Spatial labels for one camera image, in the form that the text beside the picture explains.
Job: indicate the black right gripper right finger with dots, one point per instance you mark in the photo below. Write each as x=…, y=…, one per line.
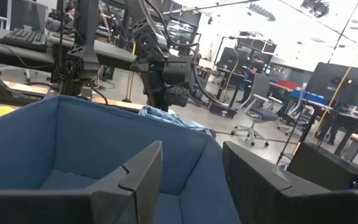
x=250, y=183

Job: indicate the standing person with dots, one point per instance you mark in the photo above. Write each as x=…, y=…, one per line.
x=255, y=71

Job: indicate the black floor case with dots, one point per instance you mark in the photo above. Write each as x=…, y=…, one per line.
x=222, y=111

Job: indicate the black box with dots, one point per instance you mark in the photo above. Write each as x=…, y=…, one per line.
x=325, y=165

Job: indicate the navy fabric storage bin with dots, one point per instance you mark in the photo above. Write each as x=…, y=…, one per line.
x=73, y=140

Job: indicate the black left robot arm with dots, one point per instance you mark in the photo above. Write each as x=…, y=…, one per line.
x=87, y=31

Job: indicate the teal patterned cloth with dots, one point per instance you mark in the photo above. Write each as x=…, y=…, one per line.
x=172, y=119

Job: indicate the seated person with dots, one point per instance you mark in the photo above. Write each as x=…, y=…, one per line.
x=70, y=15

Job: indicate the large black monitor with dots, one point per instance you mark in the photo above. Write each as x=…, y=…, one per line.
x=337, y=84

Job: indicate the red storage crate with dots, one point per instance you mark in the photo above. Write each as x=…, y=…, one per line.
x=287, y=84

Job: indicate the blue storage crate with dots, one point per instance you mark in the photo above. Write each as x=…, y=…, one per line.
x=309, y=97

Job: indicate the black keyboard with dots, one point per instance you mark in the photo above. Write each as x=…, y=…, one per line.
x=23, y=39

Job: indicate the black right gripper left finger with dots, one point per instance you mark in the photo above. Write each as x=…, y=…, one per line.
x=141, y=174

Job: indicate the wooden stick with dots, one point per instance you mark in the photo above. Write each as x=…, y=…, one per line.
x=334, y=99

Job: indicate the dark low desk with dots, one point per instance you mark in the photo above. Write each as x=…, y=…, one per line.
x=11, y=54

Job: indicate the small black monitor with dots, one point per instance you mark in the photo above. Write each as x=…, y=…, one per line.
x=230, y=57

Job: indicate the grey desk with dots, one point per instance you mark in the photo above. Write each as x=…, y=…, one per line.
x=113, y=56

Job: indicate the grey office chair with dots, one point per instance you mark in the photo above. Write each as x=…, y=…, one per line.
x=259, y=113

